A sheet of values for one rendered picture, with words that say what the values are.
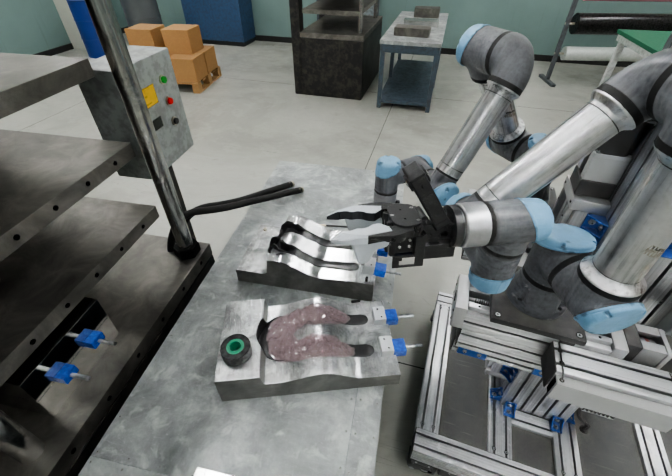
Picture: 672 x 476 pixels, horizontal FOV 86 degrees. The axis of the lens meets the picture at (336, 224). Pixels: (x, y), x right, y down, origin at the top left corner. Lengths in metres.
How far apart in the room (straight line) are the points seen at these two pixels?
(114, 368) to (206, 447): 0.41
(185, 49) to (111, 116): 4.44
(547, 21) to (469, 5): 1.28
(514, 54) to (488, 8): 6.39
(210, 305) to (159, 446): 0.44
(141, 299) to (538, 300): 1.27
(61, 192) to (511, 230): 1.05
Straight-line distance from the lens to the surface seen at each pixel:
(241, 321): 1.15
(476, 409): 1.86
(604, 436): 2.04
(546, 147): 0.78
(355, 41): 4.99
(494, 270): 0.70
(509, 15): 7.53
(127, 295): 1.54
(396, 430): 1.97
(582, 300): 0.92
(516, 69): 1.10
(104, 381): 1.35
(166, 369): 1.27
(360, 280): 1.25
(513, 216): 0.64
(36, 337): 1.22
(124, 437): 1.22
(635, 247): 0.83
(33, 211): 1.14
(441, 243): 0.63
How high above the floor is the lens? 1.82
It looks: 39 degrees down
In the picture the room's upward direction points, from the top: straight up
